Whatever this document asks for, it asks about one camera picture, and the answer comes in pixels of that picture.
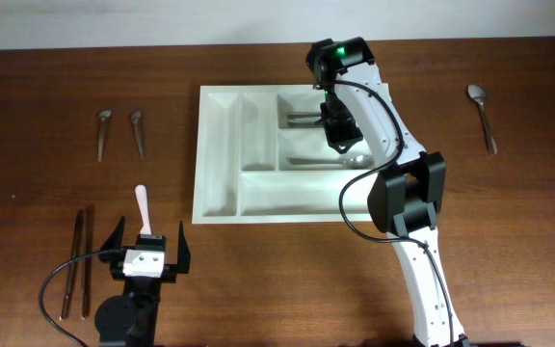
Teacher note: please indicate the dark metal knife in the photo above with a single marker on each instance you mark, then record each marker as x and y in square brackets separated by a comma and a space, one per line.
[86, 269]
[71, 269]

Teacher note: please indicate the white plastic cutlery tray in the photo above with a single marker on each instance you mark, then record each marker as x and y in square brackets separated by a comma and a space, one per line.
[242, 175]

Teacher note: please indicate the pink handled utensil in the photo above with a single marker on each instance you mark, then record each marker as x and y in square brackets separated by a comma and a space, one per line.
[142, 201]

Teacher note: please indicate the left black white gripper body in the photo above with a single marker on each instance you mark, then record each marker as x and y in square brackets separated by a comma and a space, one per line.
[145, 284]

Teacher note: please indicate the large metal spoon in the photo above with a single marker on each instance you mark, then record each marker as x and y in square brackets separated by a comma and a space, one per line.
[479, 97]
[358, 162]

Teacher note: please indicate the left dark metal knife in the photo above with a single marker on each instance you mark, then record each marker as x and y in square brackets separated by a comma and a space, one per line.
[71, 269]

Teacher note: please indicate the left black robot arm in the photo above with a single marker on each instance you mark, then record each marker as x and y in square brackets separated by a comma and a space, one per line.
[129, 319]

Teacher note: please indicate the small metal teaspoon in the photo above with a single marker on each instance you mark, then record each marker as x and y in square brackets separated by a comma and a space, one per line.
[136, 118]
[103, 117]

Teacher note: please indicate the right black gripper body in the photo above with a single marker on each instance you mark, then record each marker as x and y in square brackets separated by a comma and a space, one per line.
[337, 120]

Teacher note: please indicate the right dark metal knife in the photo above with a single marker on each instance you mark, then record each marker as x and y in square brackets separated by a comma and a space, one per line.
[86, 269]

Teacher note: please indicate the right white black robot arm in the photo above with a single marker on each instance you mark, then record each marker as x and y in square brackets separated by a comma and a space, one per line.
[406, 196]

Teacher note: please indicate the left small metal teaspoon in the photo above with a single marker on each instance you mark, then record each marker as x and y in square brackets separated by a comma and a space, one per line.
[103, 117]

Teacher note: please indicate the right small metal teaspoon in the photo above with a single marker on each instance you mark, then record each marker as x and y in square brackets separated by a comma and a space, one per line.
[136, 118]

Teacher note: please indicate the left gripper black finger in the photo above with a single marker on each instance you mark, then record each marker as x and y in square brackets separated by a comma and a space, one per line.
[111, 250]
[183, 252]

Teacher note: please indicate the metal fork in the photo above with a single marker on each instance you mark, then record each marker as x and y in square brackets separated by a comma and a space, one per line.
[304, 124]
[303, 115]

